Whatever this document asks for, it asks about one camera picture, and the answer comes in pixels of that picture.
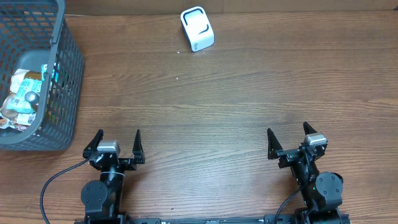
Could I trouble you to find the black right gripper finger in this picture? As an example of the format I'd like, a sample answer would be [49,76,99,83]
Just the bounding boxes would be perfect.
[267,128,283,160]
[303,121,317,135]

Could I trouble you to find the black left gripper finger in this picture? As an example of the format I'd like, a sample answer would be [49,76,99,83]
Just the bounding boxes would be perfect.
[83,129,104,159]
[132,129,146,164]

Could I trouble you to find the brown snack bag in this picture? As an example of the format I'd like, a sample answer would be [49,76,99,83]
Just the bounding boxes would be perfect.
[1,69,42,131]

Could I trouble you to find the yellow liquid bottle silver cap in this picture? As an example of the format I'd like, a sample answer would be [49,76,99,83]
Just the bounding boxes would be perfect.
[25,91,39,113]

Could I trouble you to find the teal tissue pack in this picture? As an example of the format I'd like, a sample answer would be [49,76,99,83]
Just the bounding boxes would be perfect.
[41,64,58,82]

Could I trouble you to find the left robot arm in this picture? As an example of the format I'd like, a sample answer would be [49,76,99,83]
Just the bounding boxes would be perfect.
[81,129,146,223]

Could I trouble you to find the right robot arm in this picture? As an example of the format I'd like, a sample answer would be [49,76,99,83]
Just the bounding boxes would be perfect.
[267,122,349,223]

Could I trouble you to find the white barcode scanner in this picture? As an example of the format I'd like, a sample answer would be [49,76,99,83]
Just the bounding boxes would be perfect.
[180,6,215,52]

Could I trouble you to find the dark grey plastic basket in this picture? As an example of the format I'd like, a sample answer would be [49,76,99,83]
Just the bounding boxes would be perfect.
[1,0,85,151]

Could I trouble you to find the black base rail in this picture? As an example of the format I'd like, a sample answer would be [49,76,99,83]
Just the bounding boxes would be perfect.
[74,215,352,224]

